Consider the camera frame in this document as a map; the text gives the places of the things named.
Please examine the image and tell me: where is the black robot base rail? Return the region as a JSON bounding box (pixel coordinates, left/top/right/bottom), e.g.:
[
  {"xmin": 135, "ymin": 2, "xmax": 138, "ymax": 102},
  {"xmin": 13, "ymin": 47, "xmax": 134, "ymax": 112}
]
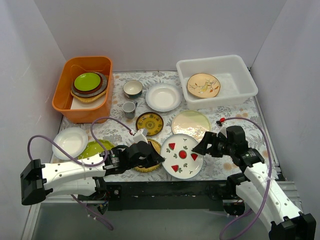
[{"xmin": 77, "ymin": 178, "xmax": 251, "ymax": 212}]

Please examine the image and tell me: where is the lime green dotted plate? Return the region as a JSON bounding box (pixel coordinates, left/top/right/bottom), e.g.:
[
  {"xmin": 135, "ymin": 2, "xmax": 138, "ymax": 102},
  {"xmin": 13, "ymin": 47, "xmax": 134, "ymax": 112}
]
[{"xmin": 77, "ymin": 139, "xmax": 115, "ymax": 160}]

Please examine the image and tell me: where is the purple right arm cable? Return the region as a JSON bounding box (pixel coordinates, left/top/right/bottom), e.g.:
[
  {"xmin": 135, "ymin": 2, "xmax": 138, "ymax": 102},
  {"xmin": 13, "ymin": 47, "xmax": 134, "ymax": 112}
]
[{"xmin": 219, "ymin": 116, "xmax": 273, "ymax": 240}]

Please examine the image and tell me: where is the grey speckled plate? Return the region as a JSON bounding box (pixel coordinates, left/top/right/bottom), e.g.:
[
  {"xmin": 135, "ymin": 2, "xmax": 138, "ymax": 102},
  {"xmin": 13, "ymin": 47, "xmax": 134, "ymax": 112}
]
[{"xmin": 71, "ymin": 72, "xmax": 108, "ymax": 94}]

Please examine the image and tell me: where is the dark brown plate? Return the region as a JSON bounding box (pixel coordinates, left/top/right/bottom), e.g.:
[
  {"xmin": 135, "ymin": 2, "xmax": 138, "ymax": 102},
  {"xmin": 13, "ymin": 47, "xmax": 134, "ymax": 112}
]
[{"xmin": 72, "ymin": 72, "xmax": 103, "ymax": 95}]

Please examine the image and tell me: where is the yellow woven basket plate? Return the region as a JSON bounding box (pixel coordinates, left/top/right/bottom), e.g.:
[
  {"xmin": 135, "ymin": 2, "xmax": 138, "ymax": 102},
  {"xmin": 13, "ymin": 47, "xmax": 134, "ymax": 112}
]
[{"xmin": 70, "ymin": 88, "xmax": 107, "ymax": 103}]

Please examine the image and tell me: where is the white square plate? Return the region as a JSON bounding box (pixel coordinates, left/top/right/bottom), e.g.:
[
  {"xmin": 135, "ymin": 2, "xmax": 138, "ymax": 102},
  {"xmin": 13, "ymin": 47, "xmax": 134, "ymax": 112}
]
[{"xmin": 70, "ymin": 96, "xmax": 104, "ymax": 110}]

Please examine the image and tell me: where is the white deep plate blue rim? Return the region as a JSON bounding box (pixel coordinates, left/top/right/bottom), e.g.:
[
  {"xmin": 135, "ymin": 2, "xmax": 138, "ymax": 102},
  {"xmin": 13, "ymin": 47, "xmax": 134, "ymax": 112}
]
[{"xmin": 145, "ymin": 83, "xmax": 182, "ymax": 112}]

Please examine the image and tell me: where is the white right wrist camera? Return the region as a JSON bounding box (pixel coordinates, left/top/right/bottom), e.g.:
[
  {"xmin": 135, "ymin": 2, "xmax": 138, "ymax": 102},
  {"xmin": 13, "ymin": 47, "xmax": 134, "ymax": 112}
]
[{"xmin": 217, "ymin": 126, "xmax": 227, "ymax": 142}]

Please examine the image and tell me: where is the orange plastic bin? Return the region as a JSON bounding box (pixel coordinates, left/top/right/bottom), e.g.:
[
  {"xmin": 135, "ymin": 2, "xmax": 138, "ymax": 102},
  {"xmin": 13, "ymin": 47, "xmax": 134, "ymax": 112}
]
[{"xmin": 52, "ymin": 56, "xmax": 114, "ymax": 124}]

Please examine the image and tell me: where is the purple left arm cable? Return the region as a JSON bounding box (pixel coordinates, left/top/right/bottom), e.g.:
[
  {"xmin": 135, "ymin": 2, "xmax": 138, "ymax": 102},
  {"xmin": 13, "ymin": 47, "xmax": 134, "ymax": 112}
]
[{"xmin": 27, "ymin": 116, "xmax": 135, "ymax": 231}]

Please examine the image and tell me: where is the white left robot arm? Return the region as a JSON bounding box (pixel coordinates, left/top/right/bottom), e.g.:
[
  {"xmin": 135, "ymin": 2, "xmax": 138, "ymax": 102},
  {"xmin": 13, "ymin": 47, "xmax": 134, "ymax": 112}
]
[{"xmin": 20, "ymin": 141, "xmax": 165, "ymax": 206}]

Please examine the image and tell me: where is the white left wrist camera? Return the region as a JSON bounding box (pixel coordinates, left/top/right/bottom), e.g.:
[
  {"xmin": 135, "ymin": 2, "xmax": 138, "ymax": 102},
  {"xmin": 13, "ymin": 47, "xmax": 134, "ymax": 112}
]
[{"xmin": 133, "ymin": 128, "xmax": 148, "ymax": 144}]

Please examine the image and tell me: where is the tan bird painted plate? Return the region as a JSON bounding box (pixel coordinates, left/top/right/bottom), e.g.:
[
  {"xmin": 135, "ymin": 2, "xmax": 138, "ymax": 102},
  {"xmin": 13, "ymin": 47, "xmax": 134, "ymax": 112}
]
[{"xmin": 187, "ymin": 73, "xmax": 221, "ymax": 99}]

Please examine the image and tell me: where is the grey ceramic mug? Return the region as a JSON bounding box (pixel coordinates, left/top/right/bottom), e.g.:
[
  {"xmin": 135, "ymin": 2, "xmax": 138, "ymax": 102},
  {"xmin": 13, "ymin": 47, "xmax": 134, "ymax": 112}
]
[{"xmin": 122, "ymin": 101, "xmax": 138, "ymax": 120}]

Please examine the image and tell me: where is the dark teal ceramic bowl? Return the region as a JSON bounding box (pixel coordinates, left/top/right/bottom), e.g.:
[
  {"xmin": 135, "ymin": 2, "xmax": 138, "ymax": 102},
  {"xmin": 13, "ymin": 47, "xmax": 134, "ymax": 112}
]
[{"xmin": 122, "ymin": 80, "xmax": 143, "ymax": 100}]

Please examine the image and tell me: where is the cream green glazed plate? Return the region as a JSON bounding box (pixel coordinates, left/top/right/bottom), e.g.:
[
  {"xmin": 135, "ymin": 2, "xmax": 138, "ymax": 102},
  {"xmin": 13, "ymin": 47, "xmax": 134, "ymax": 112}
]
[{"xmin": 171, "ymin": 110, "xmax": 212, "ymax": 142}]

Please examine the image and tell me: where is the yellow black patterned plate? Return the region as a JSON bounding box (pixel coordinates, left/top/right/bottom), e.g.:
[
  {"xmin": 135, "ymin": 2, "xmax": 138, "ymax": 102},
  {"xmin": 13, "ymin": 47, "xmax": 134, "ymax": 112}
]
[{"xmin": 135, "ymin": 111, "xmax": 164, "ymax": 137}]

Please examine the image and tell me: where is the aluminium frame rail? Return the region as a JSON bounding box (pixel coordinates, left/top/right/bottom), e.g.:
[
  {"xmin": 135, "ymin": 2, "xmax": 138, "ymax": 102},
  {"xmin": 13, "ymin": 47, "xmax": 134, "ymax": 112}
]
[{"xmin": 29, "ymin": 181, "xmax": 301, "ymax": 205}]

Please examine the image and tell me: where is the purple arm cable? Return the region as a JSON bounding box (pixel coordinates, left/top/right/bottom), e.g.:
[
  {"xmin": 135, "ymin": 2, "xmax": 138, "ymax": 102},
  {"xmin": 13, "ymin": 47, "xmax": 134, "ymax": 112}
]
[
  {"xmin": 27, "ymin": 116, "xmax": 135, "ymax": 231},
  {"xmin": 219, "ymin": 116, "xmax": 273, "ymax": 240}
]

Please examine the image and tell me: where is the white plastic bin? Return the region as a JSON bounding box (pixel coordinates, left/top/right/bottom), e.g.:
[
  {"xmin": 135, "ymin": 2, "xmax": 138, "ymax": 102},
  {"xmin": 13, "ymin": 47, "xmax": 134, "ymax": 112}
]
[{"xmin": 176, "ymin": 54, "xmax": 258, "ymax": 110}]

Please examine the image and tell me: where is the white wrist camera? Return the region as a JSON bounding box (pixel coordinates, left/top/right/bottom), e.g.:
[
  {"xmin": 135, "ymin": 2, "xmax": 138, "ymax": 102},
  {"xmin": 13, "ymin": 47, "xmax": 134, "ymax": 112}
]
[
  {"xmin": 133, "ymin": 128, "xmax": 148, "ymax": 144},
  {"xmin": 217, "ymin": 126, "xmax": 227, "ymax": 142}
]

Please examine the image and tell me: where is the lime green small plate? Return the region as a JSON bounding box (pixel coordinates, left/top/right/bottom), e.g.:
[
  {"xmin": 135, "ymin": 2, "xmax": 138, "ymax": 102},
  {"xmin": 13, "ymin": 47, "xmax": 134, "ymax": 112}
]
[{"xmin": 73, "ymin": 72, "xmax": 102, "ymax": 92}]

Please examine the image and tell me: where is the round bamboo woven tray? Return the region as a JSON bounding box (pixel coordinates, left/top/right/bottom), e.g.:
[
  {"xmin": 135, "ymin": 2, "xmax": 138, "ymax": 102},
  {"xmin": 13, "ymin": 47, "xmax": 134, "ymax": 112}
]
[{"xmin": 133, "ymin": 138, "xmax": 161, "ymax": 173}]

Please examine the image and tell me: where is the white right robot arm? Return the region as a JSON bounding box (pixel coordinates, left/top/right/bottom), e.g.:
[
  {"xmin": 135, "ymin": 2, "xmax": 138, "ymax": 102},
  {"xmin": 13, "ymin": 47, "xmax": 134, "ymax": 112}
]
[{"xmin": 192, "ymin": 125, "xmax": 317, "ymax": 240}]

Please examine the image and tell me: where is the white deep plate left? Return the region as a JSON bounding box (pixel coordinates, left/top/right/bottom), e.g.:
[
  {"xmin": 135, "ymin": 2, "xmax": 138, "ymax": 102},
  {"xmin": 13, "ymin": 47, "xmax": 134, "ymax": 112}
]
[{"xmin": 53, "ymin": 127, "xmax": 88, "ymax": 158}]

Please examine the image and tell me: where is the floral patterned table mat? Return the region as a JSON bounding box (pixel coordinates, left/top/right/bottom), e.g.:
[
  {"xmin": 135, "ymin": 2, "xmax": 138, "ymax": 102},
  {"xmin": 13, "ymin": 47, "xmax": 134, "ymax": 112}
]
[{"xmin": 47, "ymin": 71, "xmax": 280, "ymax": 183}]

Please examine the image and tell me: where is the white watermelon pattern plate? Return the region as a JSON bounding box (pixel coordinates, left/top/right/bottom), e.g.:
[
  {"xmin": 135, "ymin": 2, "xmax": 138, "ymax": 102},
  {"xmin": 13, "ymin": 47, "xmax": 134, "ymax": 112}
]
[{"xmin": 160, "ymin": 133, "xmax": 204, "ymax": 180}]

